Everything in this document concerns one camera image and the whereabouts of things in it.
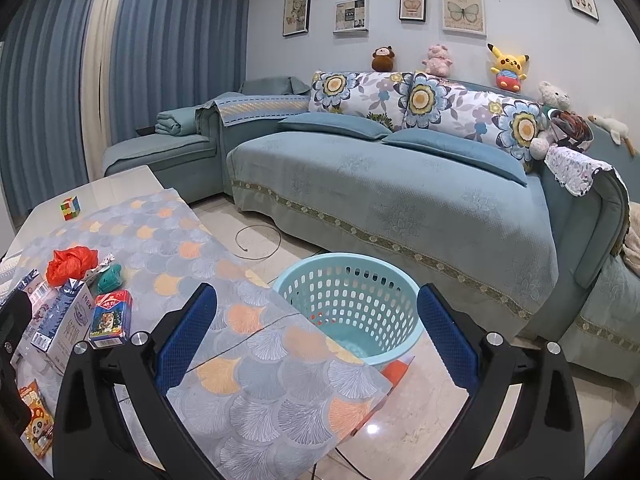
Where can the white bear plush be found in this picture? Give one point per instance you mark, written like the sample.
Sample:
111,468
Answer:
552,99

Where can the teal wrapper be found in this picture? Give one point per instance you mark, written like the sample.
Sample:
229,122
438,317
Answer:
110,280

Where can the white lace armrest cover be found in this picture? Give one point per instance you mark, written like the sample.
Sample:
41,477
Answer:
574,171

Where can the pikachu plush toy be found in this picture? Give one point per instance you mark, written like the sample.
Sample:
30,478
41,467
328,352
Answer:
509,70

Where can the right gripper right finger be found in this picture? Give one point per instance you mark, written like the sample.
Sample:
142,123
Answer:
545,436

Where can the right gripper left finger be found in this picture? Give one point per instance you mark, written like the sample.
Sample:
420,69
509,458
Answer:
91,437

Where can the striped armrest cover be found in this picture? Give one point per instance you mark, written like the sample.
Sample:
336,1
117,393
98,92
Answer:
236,108

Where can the rubiks cube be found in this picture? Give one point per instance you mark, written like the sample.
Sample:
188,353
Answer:
70,208

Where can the blue white milk carton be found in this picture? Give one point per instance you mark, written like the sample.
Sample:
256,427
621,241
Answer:
65,321

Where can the left blue flat pillow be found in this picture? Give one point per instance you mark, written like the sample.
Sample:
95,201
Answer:
343,125

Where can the red plastic bag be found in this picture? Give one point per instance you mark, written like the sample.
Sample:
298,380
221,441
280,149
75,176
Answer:
72,263

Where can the butterfly picture frame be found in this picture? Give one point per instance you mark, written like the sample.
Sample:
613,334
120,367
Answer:
464,17

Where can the small right picture frame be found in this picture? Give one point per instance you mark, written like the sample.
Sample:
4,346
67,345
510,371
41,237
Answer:
587,7

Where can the pink pig plush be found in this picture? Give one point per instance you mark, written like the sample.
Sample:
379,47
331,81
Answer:
438,61

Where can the patterned scale tablecloth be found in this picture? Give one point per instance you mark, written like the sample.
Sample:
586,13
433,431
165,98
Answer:
267,394

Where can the orange snack packet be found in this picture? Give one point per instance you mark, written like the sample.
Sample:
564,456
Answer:
39,431

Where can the brown monkey plush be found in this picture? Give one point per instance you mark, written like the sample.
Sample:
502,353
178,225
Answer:
383,60

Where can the floral cushion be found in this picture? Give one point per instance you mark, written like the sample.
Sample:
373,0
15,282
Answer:
508,123
381,97

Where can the silver foil wrapper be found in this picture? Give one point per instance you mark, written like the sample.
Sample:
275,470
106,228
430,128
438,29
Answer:
95,273

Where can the blue flat pillow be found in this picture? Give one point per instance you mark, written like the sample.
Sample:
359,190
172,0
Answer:
469,153
343,125

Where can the folded teal blanket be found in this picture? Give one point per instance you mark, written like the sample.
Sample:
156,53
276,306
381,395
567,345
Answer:
178,122

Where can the left floral cushion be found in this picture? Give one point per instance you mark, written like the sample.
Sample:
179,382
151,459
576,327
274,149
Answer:
381,97

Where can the light blue laundry basket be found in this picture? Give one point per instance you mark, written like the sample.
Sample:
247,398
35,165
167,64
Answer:
366,305

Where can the white duck plush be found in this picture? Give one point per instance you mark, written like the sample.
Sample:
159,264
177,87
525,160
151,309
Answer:
618,131

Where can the blue curtains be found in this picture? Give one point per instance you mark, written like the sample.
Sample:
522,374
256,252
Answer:
81,77

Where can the right floral cushion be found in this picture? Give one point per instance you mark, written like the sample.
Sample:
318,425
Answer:
508,123

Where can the teal sectional sofa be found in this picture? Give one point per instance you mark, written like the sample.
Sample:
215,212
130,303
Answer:
518,258

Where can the right blue flat pillow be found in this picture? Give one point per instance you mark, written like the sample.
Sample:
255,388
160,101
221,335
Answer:
469,153

